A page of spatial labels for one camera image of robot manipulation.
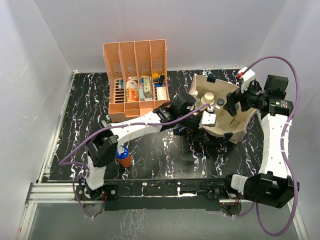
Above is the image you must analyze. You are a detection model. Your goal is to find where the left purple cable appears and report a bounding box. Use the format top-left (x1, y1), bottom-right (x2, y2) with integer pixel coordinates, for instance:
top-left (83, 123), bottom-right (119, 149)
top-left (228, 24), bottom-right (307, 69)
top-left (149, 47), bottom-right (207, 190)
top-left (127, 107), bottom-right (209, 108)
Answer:
top-left (59, 104), bottom-right (215, 218)

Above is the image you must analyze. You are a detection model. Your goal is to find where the orange spiral notebook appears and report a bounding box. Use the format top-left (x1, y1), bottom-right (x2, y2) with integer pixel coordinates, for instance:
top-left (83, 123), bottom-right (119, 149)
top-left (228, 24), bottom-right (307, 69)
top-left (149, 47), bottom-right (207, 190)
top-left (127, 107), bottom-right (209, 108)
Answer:
top-left (126, 88), bottom-right (140, 103)

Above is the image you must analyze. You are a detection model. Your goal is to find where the white red label card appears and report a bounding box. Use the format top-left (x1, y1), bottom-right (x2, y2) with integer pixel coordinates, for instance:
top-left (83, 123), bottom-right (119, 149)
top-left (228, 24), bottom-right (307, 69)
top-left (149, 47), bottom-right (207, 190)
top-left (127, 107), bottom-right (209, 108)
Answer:
top-left (156, 86), bottom-right (167, 100)

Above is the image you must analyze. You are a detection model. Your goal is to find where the orange bottle blue cap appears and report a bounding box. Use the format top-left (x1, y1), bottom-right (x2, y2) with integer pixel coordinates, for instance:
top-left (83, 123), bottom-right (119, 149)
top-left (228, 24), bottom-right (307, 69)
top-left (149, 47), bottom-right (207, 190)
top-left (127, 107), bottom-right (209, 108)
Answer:
top-left (116, 146), bottom-right (133, 168)

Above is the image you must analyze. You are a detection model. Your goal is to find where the white label packet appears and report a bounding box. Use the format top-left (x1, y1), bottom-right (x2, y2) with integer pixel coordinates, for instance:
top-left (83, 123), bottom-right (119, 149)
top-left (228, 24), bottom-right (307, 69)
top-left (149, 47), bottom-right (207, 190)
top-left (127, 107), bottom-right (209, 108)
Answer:
top-left (126, 76), bottom-right (139, 90)

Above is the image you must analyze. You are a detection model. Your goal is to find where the tall clear square bottle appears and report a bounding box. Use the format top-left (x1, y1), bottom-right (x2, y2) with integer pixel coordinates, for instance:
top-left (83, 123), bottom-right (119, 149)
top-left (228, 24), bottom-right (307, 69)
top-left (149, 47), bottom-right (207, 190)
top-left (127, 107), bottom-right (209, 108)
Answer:
top-left (216, 98), bottom-right (225, 109)

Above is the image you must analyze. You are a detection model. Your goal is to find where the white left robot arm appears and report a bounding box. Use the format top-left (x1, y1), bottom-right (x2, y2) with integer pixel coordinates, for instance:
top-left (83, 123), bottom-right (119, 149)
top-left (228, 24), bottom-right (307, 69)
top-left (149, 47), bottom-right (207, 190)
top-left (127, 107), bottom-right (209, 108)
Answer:
top-left (85, 93), bottom-right (200, 200)

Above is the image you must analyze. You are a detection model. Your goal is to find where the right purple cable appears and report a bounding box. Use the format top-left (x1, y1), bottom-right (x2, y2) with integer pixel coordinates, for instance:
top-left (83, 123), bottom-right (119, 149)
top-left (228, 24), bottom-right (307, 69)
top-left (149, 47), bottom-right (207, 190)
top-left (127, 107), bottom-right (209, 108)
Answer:
top-left (212, 56), bottom-right (301, 237)

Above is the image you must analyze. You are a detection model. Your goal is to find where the small white capped bottle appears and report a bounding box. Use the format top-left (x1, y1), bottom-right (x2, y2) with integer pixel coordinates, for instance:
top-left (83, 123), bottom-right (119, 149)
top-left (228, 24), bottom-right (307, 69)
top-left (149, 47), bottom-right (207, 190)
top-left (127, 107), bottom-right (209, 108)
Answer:
top-left (192, 90), bottom-right (199, 99)

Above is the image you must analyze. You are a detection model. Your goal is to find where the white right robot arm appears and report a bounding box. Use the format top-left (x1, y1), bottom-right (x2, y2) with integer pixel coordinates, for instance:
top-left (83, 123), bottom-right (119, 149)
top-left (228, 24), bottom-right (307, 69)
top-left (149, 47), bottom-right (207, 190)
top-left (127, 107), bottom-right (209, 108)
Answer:
top-left (222, 73), bottom-right (294, 209)

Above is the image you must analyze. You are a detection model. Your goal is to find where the purple cable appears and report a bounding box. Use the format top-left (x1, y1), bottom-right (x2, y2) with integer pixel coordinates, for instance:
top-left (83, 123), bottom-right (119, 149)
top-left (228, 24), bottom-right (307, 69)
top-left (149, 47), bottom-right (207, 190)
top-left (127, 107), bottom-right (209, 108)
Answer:
top-left (59, 104), bottom-right (215, 218)
top-left (212, 56), bottom-right (301, 237)

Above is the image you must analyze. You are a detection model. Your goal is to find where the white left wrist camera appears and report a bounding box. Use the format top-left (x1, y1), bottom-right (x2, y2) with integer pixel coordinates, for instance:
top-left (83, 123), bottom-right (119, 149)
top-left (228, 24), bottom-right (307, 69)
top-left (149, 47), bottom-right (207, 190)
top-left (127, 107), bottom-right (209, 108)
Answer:
top-left (199, 106), bottom-right (217, 129)

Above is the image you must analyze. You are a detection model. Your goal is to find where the green white glue stick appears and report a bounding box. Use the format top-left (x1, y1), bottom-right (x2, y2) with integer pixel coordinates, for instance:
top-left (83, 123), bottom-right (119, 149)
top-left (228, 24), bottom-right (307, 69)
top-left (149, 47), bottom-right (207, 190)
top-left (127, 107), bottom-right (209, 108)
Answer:
top-left (118, 78), bottom-right (123, 91)

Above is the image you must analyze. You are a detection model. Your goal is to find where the peach plastic desk organizer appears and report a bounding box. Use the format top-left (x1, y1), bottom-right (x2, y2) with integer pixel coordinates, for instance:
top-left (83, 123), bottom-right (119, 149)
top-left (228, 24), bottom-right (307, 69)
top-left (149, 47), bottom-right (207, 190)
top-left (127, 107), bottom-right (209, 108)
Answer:
top-left (103, 39), bottom-right (170, 123)

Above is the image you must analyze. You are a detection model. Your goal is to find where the green cardboard box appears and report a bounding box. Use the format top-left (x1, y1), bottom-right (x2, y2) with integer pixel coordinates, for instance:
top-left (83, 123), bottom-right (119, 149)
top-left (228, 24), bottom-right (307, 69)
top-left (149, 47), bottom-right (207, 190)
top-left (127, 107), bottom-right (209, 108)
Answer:
top-left (142, 76), bottom-right (153, 98)

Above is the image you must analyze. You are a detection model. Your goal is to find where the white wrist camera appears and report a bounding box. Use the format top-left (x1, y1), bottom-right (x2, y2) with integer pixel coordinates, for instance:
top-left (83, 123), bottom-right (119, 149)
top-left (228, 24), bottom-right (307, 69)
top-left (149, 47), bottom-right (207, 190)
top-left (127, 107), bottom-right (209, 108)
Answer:
top-left (199, 106), bottom-right (217, 129)
top-left (236, 66), bottom-right (256, 93)

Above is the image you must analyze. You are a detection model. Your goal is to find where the cream cylindrical bottle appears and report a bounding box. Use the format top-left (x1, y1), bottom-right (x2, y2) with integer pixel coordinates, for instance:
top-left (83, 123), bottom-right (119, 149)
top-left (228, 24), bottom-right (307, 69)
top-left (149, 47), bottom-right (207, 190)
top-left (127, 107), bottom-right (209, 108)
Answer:
top-left (200, 92), bottom-right (215, 106)

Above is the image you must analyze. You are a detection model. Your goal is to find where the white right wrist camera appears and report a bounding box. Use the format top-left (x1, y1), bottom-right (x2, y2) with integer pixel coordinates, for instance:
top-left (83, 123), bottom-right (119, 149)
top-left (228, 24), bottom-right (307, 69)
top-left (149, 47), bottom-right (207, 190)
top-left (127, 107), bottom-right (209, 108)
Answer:
top-left (236, 66), bottom-right (256, 93)

